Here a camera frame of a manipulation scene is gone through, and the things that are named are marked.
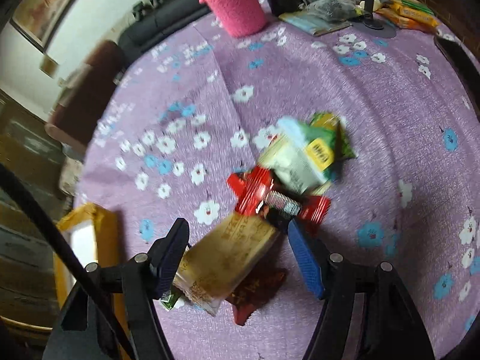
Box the green yellow pea snack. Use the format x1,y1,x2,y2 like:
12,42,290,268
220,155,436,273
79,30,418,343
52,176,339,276
160,286,185,311

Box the beige cracker packet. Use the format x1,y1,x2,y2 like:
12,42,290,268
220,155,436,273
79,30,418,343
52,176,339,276
173,212,280,316

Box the red shiny snack bag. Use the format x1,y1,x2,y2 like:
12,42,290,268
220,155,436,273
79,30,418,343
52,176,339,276
226,267,288,326

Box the yellow cardboard box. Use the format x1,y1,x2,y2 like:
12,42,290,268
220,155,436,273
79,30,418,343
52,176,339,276
53,202,128,332

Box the red candy wrapper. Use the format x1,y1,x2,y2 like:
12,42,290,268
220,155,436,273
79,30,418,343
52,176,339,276
227,166,331,229

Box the white green snack packet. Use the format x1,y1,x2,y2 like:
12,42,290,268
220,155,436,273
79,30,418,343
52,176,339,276
257,116,334,194

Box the purple floral tablecloth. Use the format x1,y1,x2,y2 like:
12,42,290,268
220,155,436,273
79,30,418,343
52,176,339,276
76,15,479,358

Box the brown armchair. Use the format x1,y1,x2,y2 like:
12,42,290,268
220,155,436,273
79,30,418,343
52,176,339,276
45,40,125,155

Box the black smartphone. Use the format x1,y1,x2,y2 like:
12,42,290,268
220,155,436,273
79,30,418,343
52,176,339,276
433,35,480,118

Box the black leather sofa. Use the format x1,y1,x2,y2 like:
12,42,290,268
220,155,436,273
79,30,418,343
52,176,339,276
117,0,217,66

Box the orange snack boxes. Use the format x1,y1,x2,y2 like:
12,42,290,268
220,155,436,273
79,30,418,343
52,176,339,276
376,0,440,33

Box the framed painting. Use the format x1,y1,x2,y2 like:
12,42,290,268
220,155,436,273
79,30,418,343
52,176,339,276
10,0,76,52

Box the black cable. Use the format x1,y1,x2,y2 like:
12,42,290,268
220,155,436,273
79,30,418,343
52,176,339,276
0,164,133,360

